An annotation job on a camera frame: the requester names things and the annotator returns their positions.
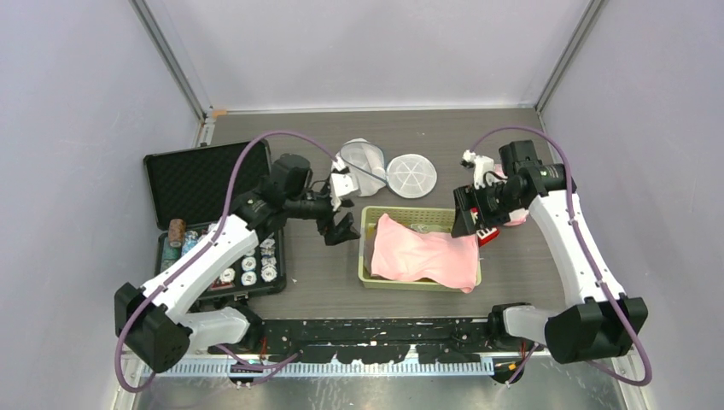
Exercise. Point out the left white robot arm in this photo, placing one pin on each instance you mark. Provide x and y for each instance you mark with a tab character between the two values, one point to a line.
154	320

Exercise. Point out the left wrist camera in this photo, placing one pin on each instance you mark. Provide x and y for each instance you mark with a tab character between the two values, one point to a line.
343	184

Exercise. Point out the pink bra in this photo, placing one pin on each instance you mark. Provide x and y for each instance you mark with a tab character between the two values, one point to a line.
402	254

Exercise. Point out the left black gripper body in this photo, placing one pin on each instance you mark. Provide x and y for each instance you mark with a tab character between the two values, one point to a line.
325	221

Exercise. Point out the teal poker chip stack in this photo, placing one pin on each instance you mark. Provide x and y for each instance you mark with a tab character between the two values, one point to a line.
169	255

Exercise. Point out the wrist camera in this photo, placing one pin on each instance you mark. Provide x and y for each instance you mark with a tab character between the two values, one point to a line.
343	184
479	164

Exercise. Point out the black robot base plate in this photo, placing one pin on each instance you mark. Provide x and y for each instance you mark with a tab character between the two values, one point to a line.
376	341

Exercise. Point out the black poker chip case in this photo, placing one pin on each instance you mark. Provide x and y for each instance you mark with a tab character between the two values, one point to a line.
191	185

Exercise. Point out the green plastic basket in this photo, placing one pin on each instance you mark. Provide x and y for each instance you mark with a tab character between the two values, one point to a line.
419	219

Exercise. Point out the red toy block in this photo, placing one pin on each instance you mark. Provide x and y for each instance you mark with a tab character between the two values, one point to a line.
484	234

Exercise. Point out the brown poker chip stack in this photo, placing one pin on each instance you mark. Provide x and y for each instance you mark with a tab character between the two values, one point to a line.
176	233

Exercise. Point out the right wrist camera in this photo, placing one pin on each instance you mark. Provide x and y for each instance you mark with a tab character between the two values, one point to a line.
479	164

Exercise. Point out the white pink-zipper laundry bag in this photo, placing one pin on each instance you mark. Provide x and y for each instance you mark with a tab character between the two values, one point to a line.
518	214

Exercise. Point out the white grey-zipper laundry bag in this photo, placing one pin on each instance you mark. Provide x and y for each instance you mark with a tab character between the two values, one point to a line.
409	176

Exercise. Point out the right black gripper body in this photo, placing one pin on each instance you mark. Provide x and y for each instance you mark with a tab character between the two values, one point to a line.
495	203

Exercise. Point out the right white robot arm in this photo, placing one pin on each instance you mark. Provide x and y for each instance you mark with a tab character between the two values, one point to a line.
599	319

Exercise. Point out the purple poker chip stack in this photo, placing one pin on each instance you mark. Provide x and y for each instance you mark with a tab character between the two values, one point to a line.
190	240

